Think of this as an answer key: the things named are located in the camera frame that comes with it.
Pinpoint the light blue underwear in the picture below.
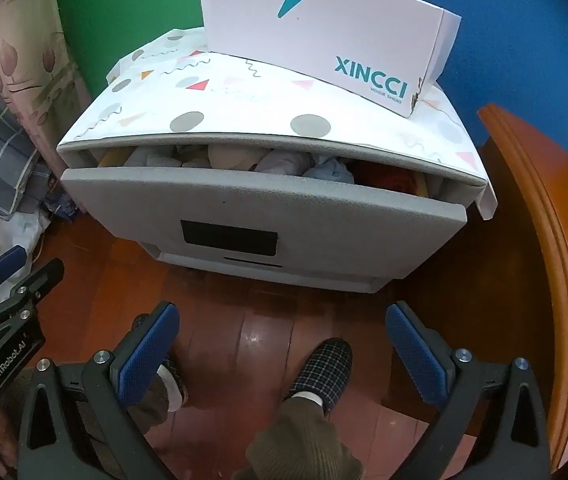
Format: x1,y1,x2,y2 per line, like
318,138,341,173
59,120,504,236
304,155,355,184

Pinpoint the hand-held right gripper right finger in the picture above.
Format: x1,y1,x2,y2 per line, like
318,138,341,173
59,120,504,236
385,300,552,480

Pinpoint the white patterned cover cloth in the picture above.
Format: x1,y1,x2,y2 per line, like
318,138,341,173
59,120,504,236
59,27,499,221

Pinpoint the orange wooden furniture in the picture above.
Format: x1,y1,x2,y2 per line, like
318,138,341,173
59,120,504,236
478,102,568,471

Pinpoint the red-orange underwear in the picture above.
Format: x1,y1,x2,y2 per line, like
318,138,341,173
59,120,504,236
356,161,432,196

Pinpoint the white underwear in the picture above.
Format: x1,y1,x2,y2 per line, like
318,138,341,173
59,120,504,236
124,146,177,168

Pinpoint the beige underwear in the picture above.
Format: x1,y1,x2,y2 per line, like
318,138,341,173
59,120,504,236
208,145,259,172

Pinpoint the pale lavender underwear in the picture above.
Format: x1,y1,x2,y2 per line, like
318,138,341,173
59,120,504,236
255,150,317,176

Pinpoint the blue packet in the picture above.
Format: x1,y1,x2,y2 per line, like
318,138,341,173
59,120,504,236
44,180,82,221

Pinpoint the grey nightstand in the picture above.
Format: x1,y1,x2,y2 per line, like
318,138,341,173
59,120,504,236
56,125,499,296

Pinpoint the grey-fronted wooden drawer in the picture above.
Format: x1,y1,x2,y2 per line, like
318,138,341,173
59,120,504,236
61,145,467,281

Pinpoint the plaid right slipper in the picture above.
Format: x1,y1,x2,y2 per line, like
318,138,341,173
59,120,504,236
284,338,353,416

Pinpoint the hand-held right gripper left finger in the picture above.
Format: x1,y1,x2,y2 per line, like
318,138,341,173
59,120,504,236
16,301,185,480

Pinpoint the white shoe box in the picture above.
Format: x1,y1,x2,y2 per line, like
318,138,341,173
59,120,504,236
199,0,463,120

